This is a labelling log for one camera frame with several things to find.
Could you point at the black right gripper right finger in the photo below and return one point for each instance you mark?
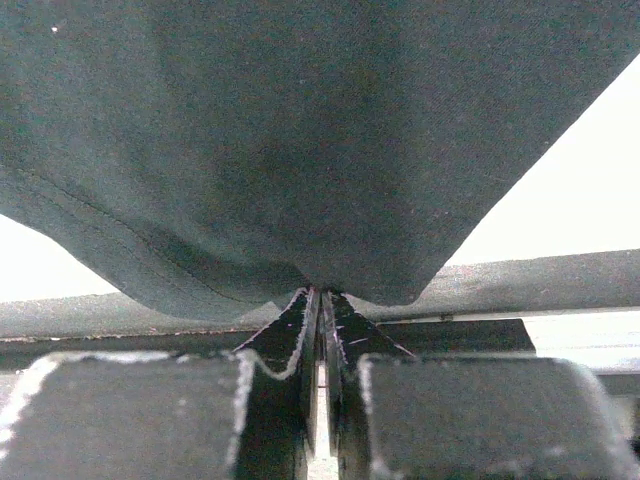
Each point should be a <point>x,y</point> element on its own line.
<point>349,335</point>

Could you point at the black t shirt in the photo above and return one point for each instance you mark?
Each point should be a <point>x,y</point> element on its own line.
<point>207,157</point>

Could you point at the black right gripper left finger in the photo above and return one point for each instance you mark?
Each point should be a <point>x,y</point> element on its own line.
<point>286,346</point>

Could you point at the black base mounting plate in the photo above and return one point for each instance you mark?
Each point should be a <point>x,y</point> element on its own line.
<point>502,335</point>

